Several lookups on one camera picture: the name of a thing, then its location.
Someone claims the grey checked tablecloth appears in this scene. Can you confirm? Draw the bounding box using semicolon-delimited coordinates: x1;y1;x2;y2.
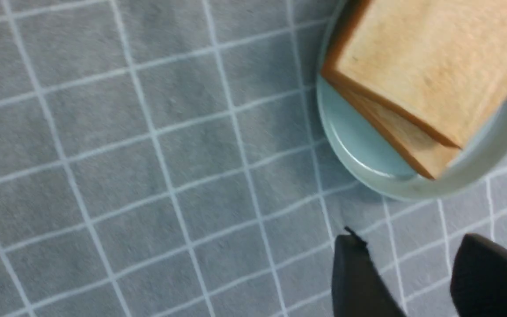
0;0;507;317

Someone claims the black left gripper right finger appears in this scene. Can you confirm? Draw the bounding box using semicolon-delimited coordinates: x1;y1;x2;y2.
449;233;507;317

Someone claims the toast slice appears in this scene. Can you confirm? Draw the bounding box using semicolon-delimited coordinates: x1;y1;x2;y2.
321;0;507;148
336;88;461;179

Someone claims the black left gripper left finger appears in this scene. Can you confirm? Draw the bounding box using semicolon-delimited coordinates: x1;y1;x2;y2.
332;226;405;317

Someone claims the light green plate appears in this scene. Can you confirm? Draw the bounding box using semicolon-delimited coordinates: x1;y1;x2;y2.
316;0;507;200

